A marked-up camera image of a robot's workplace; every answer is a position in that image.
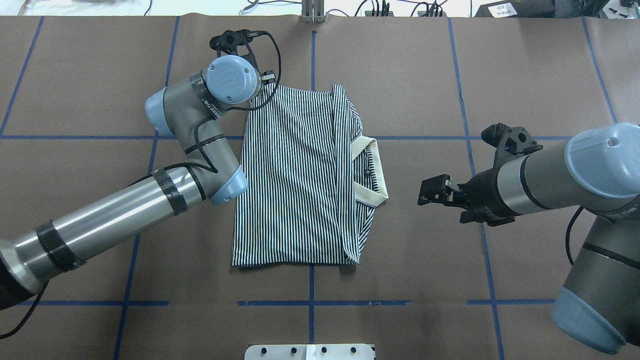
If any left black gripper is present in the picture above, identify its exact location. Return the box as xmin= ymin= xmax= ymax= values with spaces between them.
xmin=209 ymin=29 xmax=277 ymax=70

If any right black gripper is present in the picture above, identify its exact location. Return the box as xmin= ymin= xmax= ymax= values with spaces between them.
xmin=417 ymin=123 xmax=544 ymax=227

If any blue white striped polo shirt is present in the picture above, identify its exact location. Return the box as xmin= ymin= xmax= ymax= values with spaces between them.
xmin=231 ymin=83 xmax=389 ymax=268

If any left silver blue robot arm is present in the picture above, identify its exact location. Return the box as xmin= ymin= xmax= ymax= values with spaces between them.
xmin=0 ymin=29 xmax=281 ymax=310

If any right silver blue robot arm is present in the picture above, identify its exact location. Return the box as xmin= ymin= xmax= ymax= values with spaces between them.
xmin=417 ymin=122 xmax=640 ymax=355

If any black box with label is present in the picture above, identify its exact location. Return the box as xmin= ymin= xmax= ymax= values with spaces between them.
xmin=473 ymin=0 xmax=556 ymax=19

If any aluminium frame post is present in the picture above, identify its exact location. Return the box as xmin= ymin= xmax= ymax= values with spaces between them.
xmin=300 ymin=0 xmax=326 ymax=24

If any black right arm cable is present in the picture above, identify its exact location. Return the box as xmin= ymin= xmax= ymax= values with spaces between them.
xmin=565 ymin=206 xmax=585 ymax=266

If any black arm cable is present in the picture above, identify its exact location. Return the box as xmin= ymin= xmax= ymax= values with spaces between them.
xmin=0 ymin=31 xmax=283 ymax=339
xmin=565 ymin=206 xmax=585 ymax=266

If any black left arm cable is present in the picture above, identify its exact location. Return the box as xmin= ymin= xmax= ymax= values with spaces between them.
xmin=0 ymin=31 xmax=283 ymax=339

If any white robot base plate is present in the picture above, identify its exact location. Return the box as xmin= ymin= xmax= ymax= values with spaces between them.
xmin=244 ymin=342 xmax=377 ymax=360

